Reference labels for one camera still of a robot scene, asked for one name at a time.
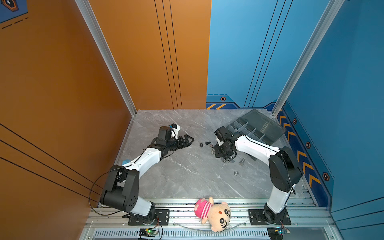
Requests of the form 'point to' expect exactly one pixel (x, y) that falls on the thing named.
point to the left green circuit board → (148, 232)
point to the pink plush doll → (218, 215)
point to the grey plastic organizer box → (256, 125)
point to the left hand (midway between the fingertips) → (189, 140)
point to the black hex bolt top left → (207, 143)
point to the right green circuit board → (277, 233)
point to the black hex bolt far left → (201, 145)
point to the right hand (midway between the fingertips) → (216, 154)
